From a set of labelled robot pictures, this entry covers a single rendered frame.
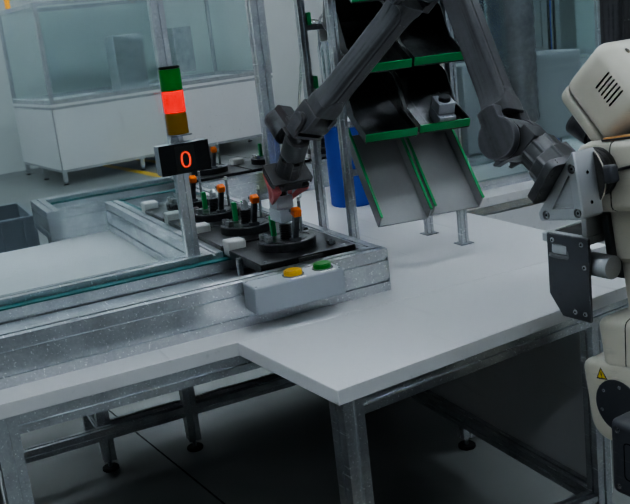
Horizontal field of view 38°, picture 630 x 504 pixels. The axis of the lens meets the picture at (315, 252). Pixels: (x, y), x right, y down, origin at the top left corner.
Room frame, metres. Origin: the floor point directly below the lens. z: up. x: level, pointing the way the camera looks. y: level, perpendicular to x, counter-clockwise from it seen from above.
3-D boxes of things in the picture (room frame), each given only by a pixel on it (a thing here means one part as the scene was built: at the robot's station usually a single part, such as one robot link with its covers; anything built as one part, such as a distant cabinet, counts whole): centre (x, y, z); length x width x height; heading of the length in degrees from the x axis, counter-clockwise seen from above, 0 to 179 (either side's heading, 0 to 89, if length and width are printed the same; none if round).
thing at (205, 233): (2.38, 0.17, 1.01); 0.24 x 0.24 x 0.13; 24
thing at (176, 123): (2.17, 0.29, 1.29); 0.05 x 0.05 x 0.05
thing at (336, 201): (3.12, -0.15, 1.00); 0.16 x 0.16 x 0.27
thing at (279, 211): (2.15, 0.07, 1.07); 0.08 x 0.04 x 0.07; 25
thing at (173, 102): (2.17, 0.29, 1.34); 0.05 x 0.05 x 0.05
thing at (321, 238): (2.14, 0.06, 0.96); 0.24 x 0.24 x 0.02; 24
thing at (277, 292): (1.91, 0.05, 0.93); 0.21 x 0.07 x 0.06; 114
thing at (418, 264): (2.55, 0.25, 0.85); 1.50 x 1.41 x 0.03; 114
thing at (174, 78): (2.17, 0.29, 1.39); 0.05 x 0.05 x 0.05
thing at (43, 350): (1.89, 0.25, 0.91); 0.89 x 0.06 x 0.11; 114
